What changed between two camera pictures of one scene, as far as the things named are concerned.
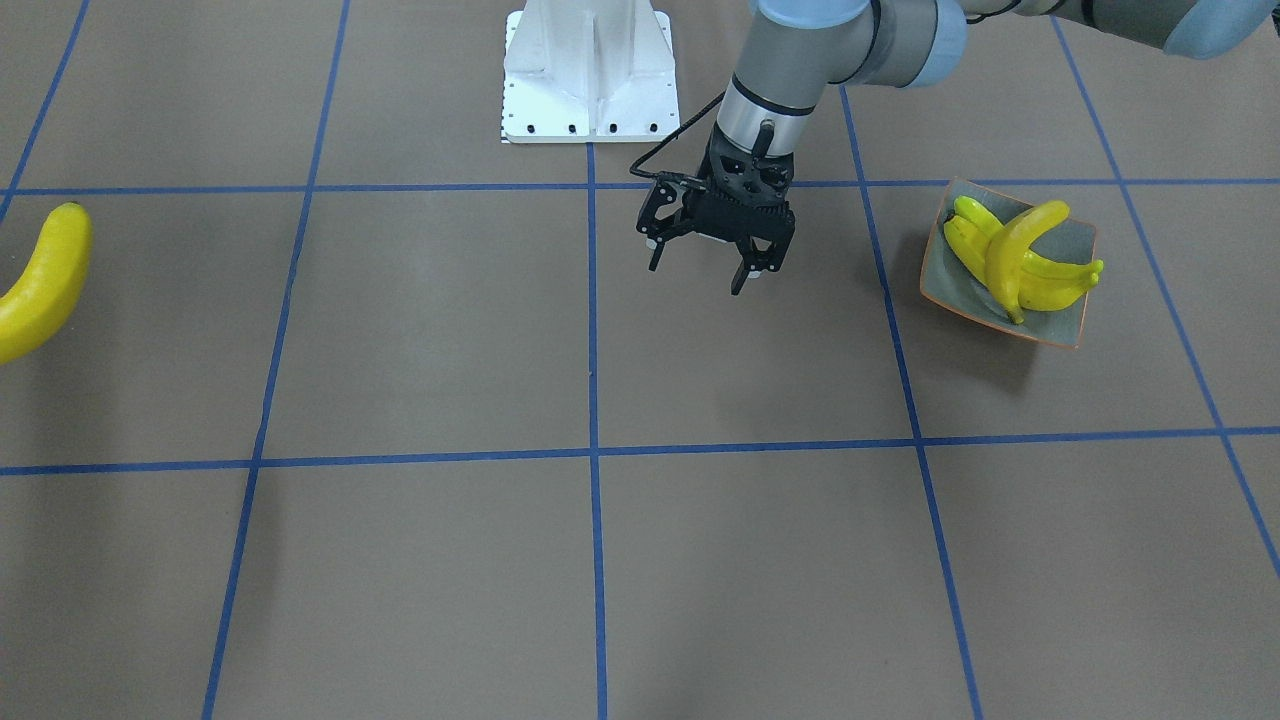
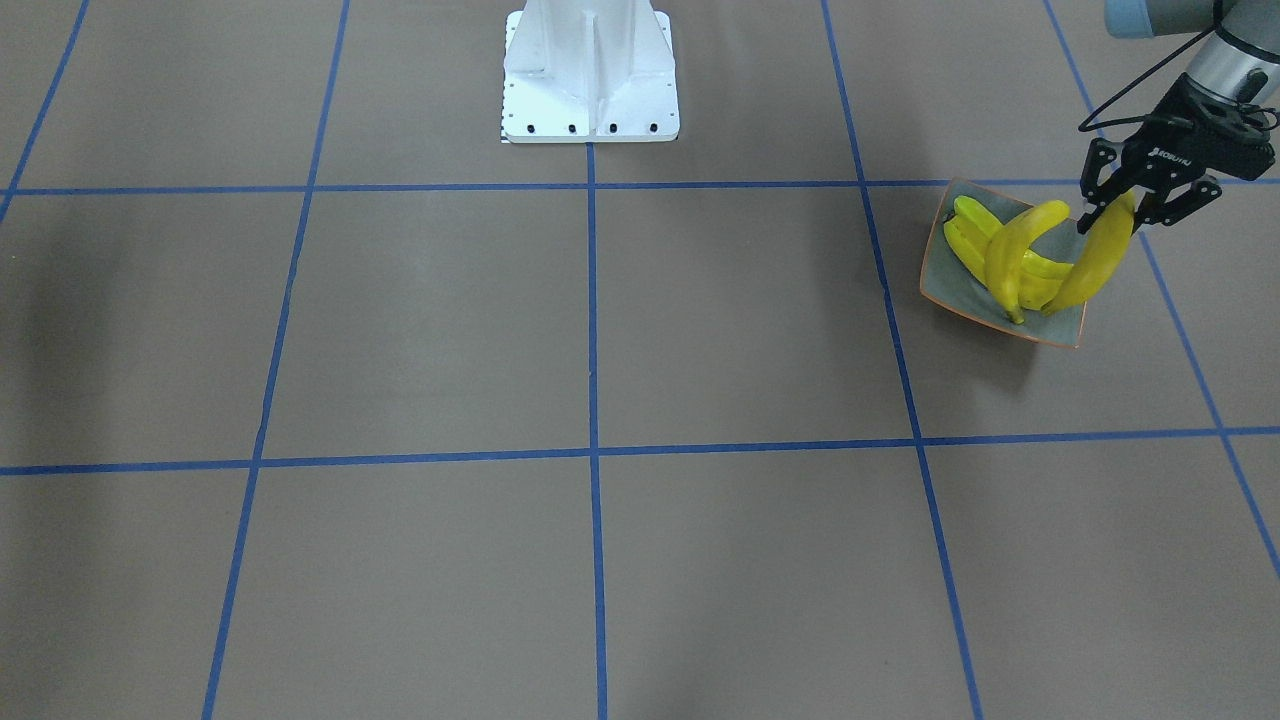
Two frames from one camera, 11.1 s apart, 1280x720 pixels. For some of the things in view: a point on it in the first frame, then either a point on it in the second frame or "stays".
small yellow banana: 1036,291 stays
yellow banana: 37,310 → 1102,250
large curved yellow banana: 1010,241 stays
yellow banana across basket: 979,218 stays
